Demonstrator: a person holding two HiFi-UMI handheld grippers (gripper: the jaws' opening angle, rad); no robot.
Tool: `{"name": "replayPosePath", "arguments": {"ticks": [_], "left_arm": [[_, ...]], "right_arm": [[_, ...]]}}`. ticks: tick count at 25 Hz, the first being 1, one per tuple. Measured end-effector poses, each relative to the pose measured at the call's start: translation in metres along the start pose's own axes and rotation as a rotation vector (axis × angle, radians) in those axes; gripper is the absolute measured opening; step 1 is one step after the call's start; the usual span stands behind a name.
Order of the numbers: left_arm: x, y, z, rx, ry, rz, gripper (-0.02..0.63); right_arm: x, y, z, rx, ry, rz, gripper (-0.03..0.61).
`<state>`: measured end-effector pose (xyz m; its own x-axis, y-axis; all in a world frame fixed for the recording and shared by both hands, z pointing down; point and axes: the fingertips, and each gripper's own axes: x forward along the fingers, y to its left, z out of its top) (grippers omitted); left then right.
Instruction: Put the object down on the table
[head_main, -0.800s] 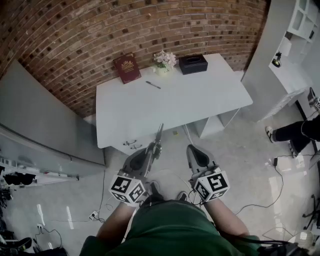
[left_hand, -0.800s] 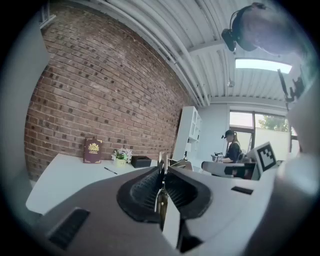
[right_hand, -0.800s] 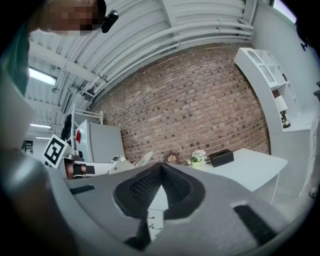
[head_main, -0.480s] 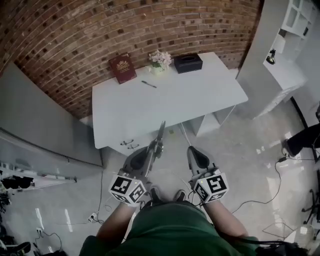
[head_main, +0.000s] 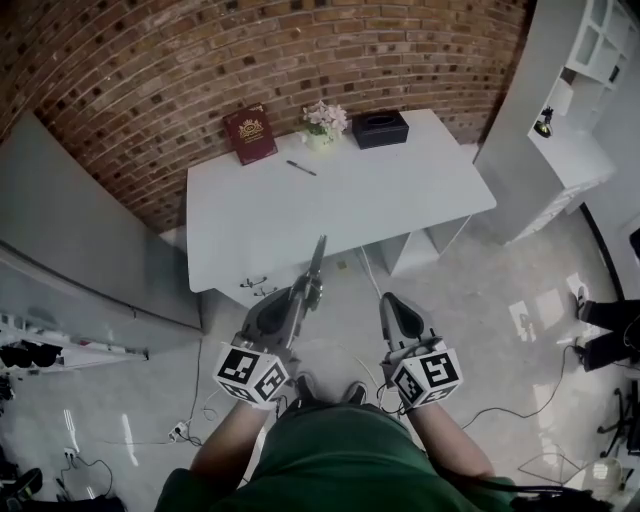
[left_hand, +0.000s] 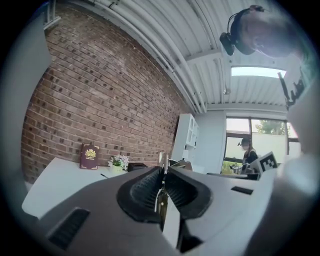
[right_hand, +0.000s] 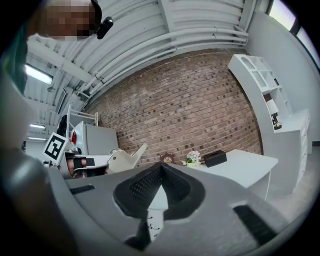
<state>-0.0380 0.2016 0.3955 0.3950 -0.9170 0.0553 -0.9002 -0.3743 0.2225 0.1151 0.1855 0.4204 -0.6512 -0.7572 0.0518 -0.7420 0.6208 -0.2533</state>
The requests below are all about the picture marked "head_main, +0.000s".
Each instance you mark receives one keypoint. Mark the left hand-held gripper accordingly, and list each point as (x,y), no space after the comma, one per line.
(265,320)

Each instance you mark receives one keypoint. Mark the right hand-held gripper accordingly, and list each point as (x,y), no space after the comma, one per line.
(407,325)

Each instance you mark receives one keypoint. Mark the black binder clip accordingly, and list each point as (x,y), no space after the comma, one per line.
(316,297)

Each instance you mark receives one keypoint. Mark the person's right forearm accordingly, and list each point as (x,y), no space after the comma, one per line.
(450,445)

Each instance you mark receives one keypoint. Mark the person's left forearm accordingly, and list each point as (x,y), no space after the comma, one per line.
(230,445)

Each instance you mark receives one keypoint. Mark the white table side support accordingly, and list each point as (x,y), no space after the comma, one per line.
(425,245)

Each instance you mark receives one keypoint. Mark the person's right shoe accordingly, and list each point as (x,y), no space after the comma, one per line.
(356,393)

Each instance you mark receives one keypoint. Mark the black marker pen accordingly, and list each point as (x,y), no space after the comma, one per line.
(301,168)

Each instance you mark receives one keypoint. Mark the pink flowers in white pot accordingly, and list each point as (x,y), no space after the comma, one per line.
(322,122)

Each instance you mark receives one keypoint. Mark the black tissue box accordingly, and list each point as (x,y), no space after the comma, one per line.
(380,130)

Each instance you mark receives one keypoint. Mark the dark red hardcover book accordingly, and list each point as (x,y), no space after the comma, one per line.
(250,134)

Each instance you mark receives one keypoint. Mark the person's green shirt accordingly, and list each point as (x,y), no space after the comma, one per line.
(340,460)

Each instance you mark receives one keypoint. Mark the white power strip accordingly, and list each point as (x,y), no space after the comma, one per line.
(178,432)

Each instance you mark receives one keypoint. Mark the white shelf unit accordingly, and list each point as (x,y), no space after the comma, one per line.
(565,150)

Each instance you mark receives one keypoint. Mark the black office chair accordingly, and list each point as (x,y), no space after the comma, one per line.
(625,420)

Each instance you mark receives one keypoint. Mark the small black green gadget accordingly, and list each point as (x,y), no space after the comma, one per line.
(544,125)

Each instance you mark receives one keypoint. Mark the grey metal cabinet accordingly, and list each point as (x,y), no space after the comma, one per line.
(75,225)

